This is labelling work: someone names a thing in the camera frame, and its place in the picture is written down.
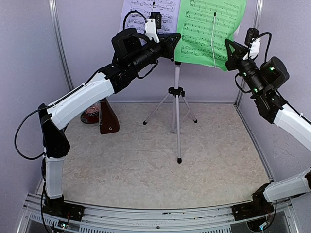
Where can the dark round saucer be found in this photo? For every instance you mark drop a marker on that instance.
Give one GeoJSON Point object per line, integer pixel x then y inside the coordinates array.
{"type": "Point", "coordinates": [89, 119]}

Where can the right aluminium frame post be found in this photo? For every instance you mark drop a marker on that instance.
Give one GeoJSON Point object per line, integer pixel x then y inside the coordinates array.
{"type": "Point", "coordinates": [250, 79]}

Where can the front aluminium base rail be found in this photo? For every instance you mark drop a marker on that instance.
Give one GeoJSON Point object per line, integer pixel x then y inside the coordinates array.
{"type": "Point", "coordinates": [102, 219]}

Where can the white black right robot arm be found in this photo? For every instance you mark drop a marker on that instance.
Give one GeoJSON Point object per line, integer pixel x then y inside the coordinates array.
{"type": "Point", "coordinates": [264, 82]}

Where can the patterned ceramic bowl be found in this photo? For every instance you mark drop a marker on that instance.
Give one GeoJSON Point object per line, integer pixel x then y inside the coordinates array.
{"type": "Point", "coordinates": [93, 111]}

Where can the white sheet music page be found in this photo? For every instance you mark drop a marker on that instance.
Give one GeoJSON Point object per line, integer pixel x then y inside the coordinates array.
{"type": "Point", "coordinates": [135, 12]}

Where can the white perforated music stand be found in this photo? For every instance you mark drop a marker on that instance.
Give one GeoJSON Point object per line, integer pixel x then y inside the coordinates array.
{"type": "Point", "coordinates": [178, 94]}

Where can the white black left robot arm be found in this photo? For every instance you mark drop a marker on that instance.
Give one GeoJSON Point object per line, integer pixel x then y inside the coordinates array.
{"type": "Point", "coordinates": [132, 53]}

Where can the aluminium frame post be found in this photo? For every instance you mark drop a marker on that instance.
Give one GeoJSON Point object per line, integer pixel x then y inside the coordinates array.
{"type": "Point", "coordinates": [250, 79]}
{"type": "Point", "coordinates": [60, 45]}

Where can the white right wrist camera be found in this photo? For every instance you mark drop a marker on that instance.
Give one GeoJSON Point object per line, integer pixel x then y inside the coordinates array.
{"type": "Point", "coordinates": [252, 41]}

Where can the green sheet music page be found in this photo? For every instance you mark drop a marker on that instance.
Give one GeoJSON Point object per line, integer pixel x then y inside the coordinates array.
{"type": "Point", "coordinates": [204, 26]}

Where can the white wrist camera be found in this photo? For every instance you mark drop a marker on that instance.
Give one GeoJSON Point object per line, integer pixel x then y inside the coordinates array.
{"type": "Point", "coordinates": [152, 25]}
{"type": "Point", "coordinates": [252, 41]}

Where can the brown wooden metronome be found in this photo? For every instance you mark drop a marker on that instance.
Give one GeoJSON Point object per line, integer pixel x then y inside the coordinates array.
{"type": "Point", "coordinates": [108, 120]}

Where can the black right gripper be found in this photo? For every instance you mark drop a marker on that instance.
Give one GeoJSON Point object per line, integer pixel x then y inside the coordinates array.
{"type": "Point", "coordinates": [232, 63]}

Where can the left aluminium frame post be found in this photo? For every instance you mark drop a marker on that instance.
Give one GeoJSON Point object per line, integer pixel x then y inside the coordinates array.
{"type": "Point", "coordinates": [60, 45]}

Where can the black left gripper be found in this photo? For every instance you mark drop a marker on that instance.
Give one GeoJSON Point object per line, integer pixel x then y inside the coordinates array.
{"type": "Point", "coordinates": [169, 44]}

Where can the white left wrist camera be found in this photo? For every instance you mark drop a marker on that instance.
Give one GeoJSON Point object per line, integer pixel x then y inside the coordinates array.
{"type": "Point", "coordinates": [152, 25]}

